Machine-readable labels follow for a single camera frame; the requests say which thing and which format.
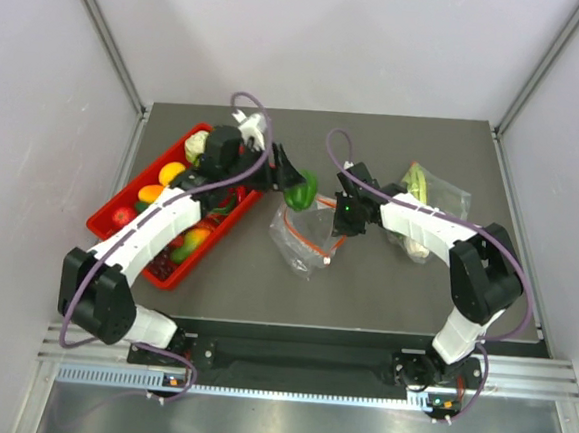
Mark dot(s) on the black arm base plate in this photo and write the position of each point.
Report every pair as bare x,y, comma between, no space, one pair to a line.
351,362

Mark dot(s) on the fake red apple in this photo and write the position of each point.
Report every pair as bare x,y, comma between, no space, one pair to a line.
122,216

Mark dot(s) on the grey cable duct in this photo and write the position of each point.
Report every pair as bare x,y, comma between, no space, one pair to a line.
165,381

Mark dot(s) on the fake lemon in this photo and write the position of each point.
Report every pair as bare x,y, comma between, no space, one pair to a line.
170,171

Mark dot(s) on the fake green onion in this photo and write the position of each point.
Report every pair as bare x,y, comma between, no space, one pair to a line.
225,207

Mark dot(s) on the red plastic bin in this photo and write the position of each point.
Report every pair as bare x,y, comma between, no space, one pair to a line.
158,226

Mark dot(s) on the fake dark grapes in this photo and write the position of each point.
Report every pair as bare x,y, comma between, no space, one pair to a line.
162,266

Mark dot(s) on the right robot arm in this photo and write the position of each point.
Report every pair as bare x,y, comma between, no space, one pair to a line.
484,272

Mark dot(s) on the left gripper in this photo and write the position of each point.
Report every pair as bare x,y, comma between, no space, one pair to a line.
285,173

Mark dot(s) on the fake leek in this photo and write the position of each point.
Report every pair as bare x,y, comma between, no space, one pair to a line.
416,184

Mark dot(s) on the clear zip bag red slider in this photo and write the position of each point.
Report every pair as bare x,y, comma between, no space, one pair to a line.
304,238

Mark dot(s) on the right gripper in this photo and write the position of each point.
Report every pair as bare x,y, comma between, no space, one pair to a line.
341,228

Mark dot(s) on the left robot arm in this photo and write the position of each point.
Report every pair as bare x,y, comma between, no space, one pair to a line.
95,289

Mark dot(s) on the fake green pepper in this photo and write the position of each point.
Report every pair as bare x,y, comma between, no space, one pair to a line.
302,196

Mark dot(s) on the fake cabbage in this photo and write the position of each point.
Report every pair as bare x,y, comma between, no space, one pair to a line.
195,145

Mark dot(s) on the fake mango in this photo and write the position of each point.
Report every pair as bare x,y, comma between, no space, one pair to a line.
188,243

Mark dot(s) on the fake orange fruit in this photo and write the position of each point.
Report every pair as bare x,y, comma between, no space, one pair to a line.
149,193

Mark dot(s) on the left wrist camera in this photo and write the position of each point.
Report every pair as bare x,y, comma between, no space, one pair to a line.
252,128

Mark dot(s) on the clear bag with leek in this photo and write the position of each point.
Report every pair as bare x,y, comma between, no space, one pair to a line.
441,195

